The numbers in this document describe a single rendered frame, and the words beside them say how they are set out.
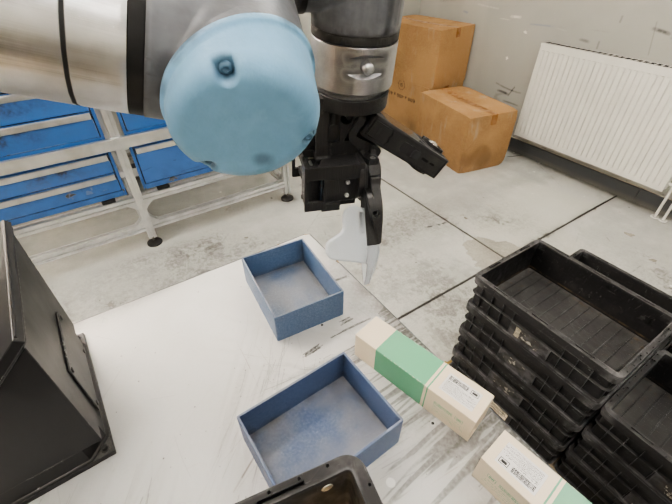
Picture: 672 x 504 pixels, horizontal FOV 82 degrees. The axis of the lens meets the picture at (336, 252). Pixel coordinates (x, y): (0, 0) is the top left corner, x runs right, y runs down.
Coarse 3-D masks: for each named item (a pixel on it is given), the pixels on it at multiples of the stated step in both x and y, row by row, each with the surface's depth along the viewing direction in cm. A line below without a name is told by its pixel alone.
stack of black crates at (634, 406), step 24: (648, 384) 105; (624, 408) 100; (648, 408) 100; (600, 432) 93; (624, 432) 86; (648, 432) 95; (576, 456) 101; (600, 456) 95; (624, 456) 90; (648, 456) 85; (576, 480) 105; (600, 480) 97; (624, 480) 92; (648, 480) 86
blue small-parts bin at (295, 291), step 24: (264, 264) 90; (288, 264) 93; (312, 264) 89; (264, 288) 88; (288, 288) 88; (312, 288) 88; (336, 288) 80; (264, 312) 80; (288, 312) 73; (312, 312) 77; (336, 312) 80; (288, 336) 77
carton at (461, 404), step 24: (360, 336) 70; (384, 336) 70; (384, 360) 68; (408, 360) 66; (432, 360) 66; (408, 384) 66; (432, 384) 63; (456, 384) 63; (432, 408) 64; (456, 408) 60; (480, 408) 60; (456, 432) 62
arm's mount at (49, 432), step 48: (0, 240) 56; (0, 288) 49; (48, 288) 67; (0, 336) 44; (48, 336) 54; (0, 384) 44; (48, 384) 47; (96, 384) 68; (0, 432) 47; (48, 432) 51; (96, 432) 56; (0, 480) 51; (48, 480) 56
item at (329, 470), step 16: (336, 464) 37; (352, 464) 37; (288, 480) 36; (304, 480) 36; (320, 480) 36; (368, 480) 36; (256, 496) 35; (272, 496) 36; (288, 496) 35; (368, 496) 35
